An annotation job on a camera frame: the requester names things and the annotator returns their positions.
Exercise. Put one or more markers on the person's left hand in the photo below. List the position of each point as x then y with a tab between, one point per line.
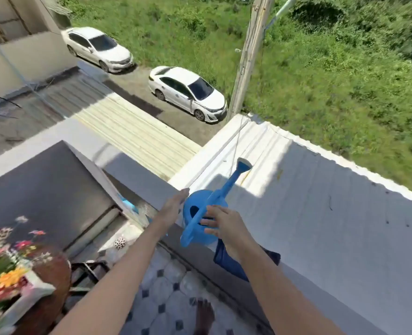
169	214

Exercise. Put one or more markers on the person's right hand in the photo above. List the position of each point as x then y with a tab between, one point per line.
228	228

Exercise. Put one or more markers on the person's right thumb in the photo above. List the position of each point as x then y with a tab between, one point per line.
208	223

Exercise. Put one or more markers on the person's left fingers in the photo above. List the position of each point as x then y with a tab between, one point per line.
178	202

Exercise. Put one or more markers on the blue plastic watering can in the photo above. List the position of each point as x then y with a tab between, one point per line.
197	219

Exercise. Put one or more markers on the person's left forearm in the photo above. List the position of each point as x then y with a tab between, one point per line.
111	282

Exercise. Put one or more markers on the person's right forearm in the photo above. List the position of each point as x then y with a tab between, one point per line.
282	296

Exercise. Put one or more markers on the light blue plastic container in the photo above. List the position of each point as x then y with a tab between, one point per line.
129	205

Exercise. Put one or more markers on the dark blue cloth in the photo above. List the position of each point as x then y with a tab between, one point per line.
234	266

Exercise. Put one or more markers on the beige corrugated metal roof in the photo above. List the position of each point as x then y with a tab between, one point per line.
129	129

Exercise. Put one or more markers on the person's foot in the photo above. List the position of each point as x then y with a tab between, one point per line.
204	317

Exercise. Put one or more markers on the white sedan car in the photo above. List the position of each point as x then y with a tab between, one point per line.
97	47
186	90

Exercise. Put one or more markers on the black metal rack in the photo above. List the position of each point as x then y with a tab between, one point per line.
87	275

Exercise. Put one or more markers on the white corrugated metal roof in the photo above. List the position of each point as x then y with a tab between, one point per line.
331	219

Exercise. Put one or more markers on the brown round table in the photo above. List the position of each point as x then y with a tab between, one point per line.
57	272

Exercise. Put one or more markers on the concrete utility pole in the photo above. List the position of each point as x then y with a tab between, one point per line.
249	55

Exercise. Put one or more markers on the white planter box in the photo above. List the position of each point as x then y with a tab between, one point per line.
28	296

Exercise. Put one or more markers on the colourful flower bouquet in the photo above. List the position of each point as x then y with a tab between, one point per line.
1	265

